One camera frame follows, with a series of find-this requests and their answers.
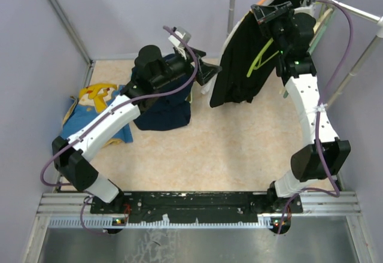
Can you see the mint green hanger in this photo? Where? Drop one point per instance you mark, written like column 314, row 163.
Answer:
column 317, row 32

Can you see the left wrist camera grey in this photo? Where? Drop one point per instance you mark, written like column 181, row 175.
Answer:
column 181, row 33

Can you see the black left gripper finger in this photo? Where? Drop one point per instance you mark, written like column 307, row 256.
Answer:
column 192, row 53
column 206, row 72

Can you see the dark navy t-shirt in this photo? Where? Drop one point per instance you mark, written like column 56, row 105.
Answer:
column 160, row 113

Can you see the metal clothes rack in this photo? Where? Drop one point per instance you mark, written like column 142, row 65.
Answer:
column 365, row 55

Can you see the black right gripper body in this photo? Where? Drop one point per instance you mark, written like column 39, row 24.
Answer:
column 274, row 23

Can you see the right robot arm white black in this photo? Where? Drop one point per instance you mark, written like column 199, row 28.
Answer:
column 323, row 152

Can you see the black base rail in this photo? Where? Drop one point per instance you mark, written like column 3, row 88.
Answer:
column 181, row 208

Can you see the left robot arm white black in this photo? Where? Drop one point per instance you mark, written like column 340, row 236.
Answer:
column 72, row 155

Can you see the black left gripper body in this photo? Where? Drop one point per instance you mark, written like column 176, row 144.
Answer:
column 178, row 67

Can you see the black t-shirt white trim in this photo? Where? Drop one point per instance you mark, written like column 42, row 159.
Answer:
column 240, row 49

